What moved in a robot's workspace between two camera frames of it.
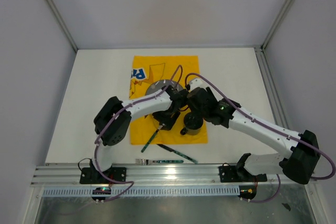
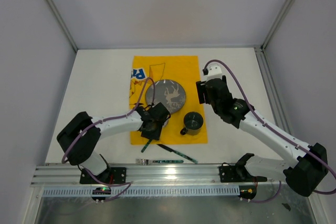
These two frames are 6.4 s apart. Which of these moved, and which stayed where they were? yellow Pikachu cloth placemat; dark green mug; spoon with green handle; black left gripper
Moved: black left gripper
Stayed: dark green mug; yellow Pikachu cloth placemat; spoon with green handle
